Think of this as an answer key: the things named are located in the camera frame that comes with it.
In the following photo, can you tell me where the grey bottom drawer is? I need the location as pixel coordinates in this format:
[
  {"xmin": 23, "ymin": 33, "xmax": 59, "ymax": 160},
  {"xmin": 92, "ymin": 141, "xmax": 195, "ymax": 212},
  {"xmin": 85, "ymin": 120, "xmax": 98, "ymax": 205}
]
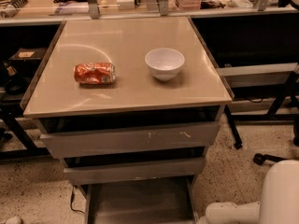
[{"xmin": 84, "ymin": 177, "xmax": 197, "ymax": 224}]

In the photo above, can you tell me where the grey drawer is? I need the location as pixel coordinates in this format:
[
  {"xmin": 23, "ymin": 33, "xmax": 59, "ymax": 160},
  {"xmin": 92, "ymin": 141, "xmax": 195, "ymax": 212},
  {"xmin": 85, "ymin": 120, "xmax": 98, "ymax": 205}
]
[
  {"xmin": 84, "ymin": 177, "xmax": 197, "ymax": 224},
  {"xmin": 64, "ymin": 147, "xmax": 205, "ymax": 185},
  {"xmin": 41, "ymin": 105, "xmax": 222, "ymax": 158}
]

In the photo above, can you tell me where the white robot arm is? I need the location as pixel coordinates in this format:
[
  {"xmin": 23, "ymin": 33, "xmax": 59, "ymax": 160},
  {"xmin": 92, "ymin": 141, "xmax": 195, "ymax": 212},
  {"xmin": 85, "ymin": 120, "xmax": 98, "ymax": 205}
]
[{"xmin": 196, "ymin": 160, "xmax": 299, "ymax": 224}]

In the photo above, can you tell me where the grey drawer cabinet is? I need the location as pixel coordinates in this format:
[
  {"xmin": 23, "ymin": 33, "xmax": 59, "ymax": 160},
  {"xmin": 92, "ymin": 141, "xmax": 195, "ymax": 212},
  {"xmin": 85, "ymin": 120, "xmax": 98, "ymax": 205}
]
[{"xmin": 20, "ymin": 16, "xmax": 235, "ymax": 224}]

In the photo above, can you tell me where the grey top drawer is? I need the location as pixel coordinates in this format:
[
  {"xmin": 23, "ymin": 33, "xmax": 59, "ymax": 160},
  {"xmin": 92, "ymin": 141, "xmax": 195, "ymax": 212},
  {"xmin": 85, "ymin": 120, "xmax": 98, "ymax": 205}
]
[{"xmin": 41, "ymin": 105, "xmax": 222, "ymax": 158}]

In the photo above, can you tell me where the grey middle drawer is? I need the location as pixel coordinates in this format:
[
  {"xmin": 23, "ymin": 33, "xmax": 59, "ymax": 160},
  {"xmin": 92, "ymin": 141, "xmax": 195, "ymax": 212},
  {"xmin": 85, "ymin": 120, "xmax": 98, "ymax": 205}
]
[{"xmin": 64, "ymin": 147, "xmax": 205, "ymax": 185}]

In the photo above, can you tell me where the white bowl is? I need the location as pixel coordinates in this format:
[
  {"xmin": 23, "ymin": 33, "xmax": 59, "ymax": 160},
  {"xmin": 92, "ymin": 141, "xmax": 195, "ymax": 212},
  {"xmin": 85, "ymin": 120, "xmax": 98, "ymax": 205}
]
[{"xmin": 145, "ymin": 48, "xmax": 185, "ymax": 81}]

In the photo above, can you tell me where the crushed orange soda can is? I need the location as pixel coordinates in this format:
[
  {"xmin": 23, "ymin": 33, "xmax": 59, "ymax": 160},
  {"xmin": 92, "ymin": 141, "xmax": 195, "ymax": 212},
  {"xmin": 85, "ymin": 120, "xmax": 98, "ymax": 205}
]
[{"xmin": 74, "ymin": 63, "xmax": 116, "ymax": 85}]

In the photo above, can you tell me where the black office chair base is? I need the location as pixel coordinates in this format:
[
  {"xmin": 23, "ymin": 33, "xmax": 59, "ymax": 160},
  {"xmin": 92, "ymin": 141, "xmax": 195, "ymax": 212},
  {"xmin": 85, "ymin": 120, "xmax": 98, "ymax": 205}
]
[{"xmin": 253, "ymin": 153, "xmax": 285, "ymax": 165}]

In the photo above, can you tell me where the black box with label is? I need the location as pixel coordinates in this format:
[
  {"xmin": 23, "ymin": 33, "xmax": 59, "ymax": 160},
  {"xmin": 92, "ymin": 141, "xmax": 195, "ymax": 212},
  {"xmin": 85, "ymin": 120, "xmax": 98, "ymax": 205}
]
[{"xmin": 9, "ymin": 48, "xmax": 47, "ymax": 61}]

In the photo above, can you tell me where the white shoe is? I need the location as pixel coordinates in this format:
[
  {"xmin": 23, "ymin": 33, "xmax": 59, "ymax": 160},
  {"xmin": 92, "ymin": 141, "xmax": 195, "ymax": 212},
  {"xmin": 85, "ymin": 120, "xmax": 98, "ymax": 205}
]
[{"xmin": 0, "ymin": 217, "xmax": 22, "ymax": 224}]

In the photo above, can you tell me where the black cable on floor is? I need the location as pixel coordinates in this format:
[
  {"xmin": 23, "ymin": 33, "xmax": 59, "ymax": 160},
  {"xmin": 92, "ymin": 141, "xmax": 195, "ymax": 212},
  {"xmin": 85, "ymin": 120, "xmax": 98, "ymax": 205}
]
[{"xmin": 69, "ymin": 186, "xmax": 86, "ymax": 216}]

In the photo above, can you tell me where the white corrugated hose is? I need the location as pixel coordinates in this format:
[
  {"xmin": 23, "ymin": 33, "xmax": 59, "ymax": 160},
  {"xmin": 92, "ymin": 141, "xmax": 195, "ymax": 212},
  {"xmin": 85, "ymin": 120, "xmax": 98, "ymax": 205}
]
[{"xmin": 0, "ymin": 0, "xmax": 30, "ymax": 19}]

